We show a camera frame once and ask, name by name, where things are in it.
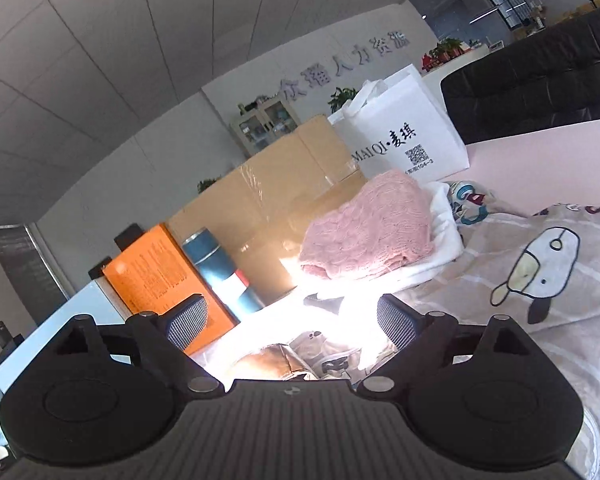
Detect light blue box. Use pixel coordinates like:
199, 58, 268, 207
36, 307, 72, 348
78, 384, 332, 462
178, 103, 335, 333
0, 277, 132, 392

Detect large cardboard box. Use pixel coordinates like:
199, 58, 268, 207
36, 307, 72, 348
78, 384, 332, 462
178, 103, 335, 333
167, 115, 368, 307

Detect white box with lettering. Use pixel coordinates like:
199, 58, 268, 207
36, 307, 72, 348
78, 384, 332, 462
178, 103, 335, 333
327, 63, 470, 184

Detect orange printed box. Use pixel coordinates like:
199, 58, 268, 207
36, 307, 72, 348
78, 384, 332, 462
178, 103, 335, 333
102, 223, 239, 357

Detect white folded cloth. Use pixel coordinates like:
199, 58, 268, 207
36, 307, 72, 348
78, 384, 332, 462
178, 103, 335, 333
300, 180, 467, 295

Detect blue thermos bottle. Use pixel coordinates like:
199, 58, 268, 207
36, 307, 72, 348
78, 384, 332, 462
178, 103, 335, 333
181, 227, 266, 319

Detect cartoon printed blanket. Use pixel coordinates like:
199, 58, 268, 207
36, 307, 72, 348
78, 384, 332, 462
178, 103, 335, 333
200, 180, 600, 480

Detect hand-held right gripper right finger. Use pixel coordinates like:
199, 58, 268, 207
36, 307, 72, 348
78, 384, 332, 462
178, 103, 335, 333
355, 294, 547, 397

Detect glass door cabinet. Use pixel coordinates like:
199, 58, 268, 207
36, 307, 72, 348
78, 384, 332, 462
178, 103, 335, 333
230, 96, 301, 157

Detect pink knit sweater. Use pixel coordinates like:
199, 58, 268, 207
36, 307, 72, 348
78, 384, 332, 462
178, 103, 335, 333
298, 169, 437, 281

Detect red flowered potted plants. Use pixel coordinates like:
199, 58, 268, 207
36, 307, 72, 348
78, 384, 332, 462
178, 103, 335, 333
429, 37, 466, 64

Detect brown leather bag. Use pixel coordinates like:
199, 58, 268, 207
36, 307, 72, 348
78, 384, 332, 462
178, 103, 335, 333
226, 342, 311, 382

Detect black leather sofa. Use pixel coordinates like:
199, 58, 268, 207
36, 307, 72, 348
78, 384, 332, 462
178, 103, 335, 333
440, 7, 600, 146

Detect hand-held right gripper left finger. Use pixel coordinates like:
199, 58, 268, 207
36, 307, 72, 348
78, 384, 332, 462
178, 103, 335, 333
45, 294, 228, 397

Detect dark window blind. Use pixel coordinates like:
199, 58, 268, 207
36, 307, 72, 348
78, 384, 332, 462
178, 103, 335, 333
0, 224, 69, 313

